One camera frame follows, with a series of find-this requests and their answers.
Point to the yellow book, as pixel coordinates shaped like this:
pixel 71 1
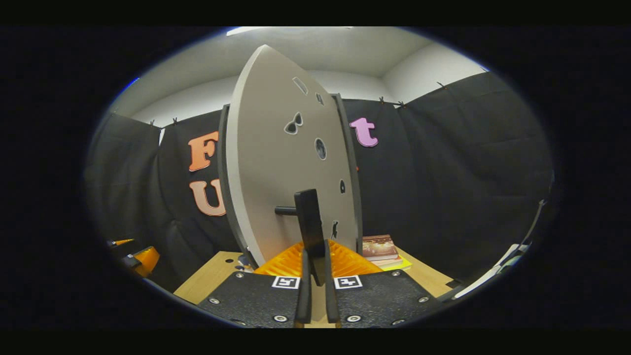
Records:
pixel 397 266

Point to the black backdrop cloth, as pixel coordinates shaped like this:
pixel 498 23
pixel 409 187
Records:
pixel 443 172

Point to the black table edge clamp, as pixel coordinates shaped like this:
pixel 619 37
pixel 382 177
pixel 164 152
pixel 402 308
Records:
pixel 454 284

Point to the white strip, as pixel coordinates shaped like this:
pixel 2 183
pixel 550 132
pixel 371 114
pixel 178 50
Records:
pixel 493 276

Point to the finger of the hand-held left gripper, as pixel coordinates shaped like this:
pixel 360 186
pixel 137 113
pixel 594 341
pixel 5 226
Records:
pixel 145 260
pixel 121 241

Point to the beige cabinet door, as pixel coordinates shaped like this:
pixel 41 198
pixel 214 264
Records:
pixel 276 148

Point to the penguin plush toy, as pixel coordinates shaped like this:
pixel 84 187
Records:
pixel 243 261

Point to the brown cover book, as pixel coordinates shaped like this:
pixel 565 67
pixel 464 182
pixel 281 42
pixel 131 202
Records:
pixel 379 246

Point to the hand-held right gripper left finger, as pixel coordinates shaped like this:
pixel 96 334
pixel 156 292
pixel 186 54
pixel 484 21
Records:
pixel 304 296

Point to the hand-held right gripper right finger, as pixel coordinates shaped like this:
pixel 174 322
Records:
pixel 330 301

